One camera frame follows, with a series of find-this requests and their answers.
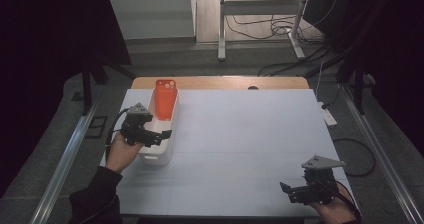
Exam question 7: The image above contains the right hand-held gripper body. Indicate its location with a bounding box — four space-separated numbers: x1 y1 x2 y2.
292 154 347 206

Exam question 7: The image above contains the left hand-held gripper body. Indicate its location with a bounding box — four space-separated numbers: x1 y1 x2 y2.
119 102 155 147

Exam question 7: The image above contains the white plastic bin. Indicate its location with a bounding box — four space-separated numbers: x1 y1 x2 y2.
137 86 181 167

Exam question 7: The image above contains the orange phone case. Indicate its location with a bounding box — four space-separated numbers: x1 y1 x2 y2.
155 79 178 121

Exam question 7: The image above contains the person's left hand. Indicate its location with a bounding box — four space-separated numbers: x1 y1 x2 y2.
104 131 145 175

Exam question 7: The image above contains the person's right hand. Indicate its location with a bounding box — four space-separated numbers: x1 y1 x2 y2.
309 183 360 224

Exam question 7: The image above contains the black floor plate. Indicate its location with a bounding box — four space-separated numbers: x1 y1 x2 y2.
84 115 109 140

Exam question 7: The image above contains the black metal stand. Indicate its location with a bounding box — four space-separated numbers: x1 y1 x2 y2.
80 58 138 117
334 48 369 116

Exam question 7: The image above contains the white table cover sheet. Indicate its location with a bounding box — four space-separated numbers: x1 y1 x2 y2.
99 88 358 218

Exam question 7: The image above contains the white power strip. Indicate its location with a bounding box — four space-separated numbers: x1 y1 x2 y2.
317 100 339 128

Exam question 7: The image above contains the black curtain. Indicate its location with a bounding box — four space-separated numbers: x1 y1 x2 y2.
0 0 133 199
301 0 424 150

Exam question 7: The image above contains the white panel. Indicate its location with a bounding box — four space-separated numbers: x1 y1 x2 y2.
106 0 198 41

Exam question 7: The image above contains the left hand-held gripper black cable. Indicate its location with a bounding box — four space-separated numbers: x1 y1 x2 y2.
104 107 132 162

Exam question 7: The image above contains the hand-held gripper black cable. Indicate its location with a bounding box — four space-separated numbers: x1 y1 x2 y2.
334 180 363 220
104 107 132 162

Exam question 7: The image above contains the right hand-held gripper black cable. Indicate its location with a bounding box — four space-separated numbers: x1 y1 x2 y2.
334 180 363 220

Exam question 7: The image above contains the black looped floor cable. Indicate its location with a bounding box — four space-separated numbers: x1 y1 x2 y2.
332 137 377 178

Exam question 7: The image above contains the aluminium floor rail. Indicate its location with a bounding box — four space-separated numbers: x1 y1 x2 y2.
29 100 102 224
339 83 424 224

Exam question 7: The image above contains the thin white cable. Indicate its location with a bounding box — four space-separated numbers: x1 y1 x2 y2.
314 59 327 104

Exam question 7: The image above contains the white metal desk frame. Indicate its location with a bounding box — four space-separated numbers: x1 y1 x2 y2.
217 0 313 62

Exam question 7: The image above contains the tangle of black cables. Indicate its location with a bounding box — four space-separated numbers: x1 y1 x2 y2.
224 0 334 78

